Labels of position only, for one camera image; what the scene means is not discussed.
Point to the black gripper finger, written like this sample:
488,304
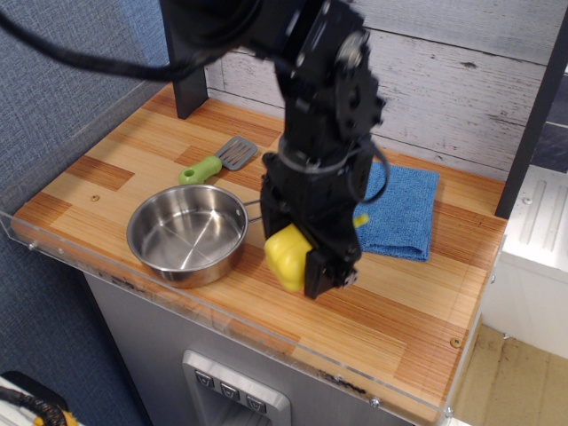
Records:
274,219
324,271

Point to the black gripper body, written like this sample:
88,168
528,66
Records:
321,201

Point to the yellow toy capsicum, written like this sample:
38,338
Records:
285,255

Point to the small steel pan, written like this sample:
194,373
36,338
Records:
190,235

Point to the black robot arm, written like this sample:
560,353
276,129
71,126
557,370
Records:
320,53

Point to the blue folded cloth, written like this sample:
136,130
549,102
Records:
400,221

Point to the clear acrylic table guard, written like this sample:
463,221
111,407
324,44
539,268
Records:
402,330

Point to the grey cabinet with dispenser panel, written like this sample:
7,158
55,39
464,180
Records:
190,372

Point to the white ridged side unit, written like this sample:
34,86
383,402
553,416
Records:
527,294

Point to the yellow object bottom left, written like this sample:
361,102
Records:
57,418

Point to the green handled grey spatula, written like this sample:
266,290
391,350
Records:
233,155

